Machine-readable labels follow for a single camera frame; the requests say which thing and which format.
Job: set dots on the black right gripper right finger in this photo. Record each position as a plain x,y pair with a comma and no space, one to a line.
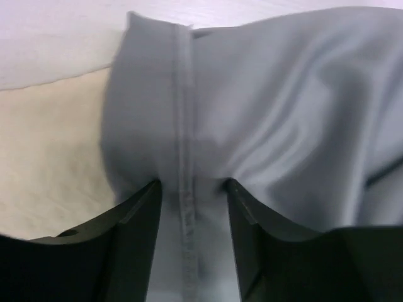
279,260

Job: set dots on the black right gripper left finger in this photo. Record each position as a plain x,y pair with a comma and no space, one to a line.
107,258

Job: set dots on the cream and yellow pillow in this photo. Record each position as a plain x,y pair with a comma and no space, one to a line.
52,175

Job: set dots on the grey fabric pillowcase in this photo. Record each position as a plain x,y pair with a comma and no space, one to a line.
304,111

